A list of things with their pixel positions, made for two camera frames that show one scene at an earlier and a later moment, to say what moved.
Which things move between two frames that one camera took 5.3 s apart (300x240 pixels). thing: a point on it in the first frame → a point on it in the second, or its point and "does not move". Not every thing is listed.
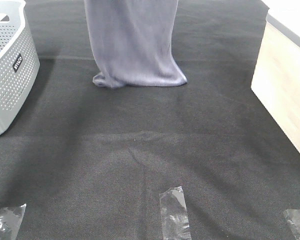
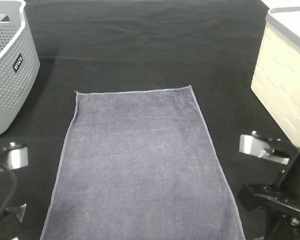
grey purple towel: x=132 y=41 → x=138 y=165
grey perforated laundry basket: x=15 y=63 does not move
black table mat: x=90 y=162 does not move
